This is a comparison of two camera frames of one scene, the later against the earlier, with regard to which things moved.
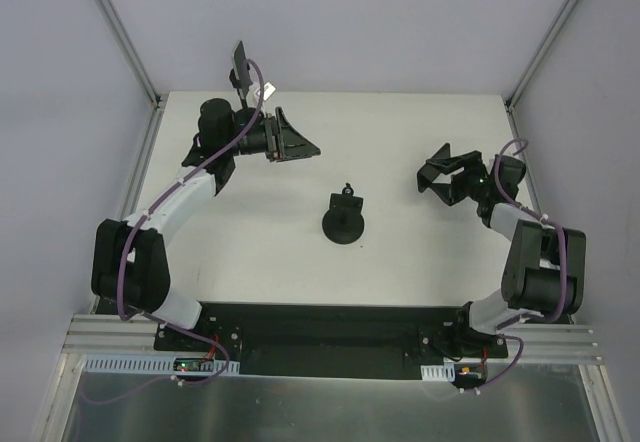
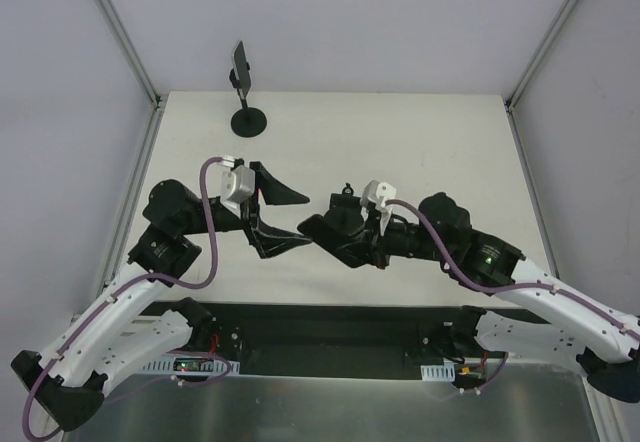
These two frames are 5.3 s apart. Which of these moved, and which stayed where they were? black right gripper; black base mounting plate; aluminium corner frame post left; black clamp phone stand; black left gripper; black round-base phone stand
Moved: black left gripper; black right gripper
Stayed: aluminium corner frame post left; black base mounting plate; black clamp phone stand; black round-base phone stand
